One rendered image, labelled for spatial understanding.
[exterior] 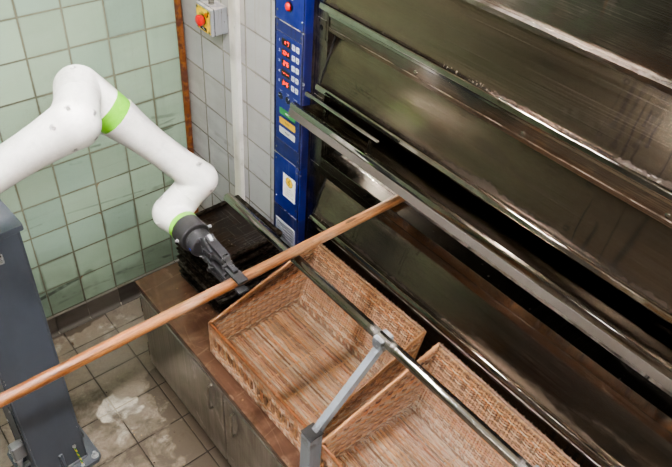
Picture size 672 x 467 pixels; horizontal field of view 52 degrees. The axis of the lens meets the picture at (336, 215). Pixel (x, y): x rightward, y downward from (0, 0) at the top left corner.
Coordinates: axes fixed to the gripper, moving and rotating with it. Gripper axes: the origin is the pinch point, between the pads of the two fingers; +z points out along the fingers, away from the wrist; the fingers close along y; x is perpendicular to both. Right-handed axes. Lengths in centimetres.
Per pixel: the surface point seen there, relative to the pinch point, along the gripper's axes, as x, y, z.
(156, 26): -45, -13, -123
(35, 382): 54, -1, 1
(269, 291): -31, 47, -28
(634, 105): -57, -64, 60
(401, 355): -18.8, 1.9, 44.1
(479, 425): -19, 2, 69
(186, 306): 15.9, -1.1, 1.3
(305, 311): -43, 60, -22
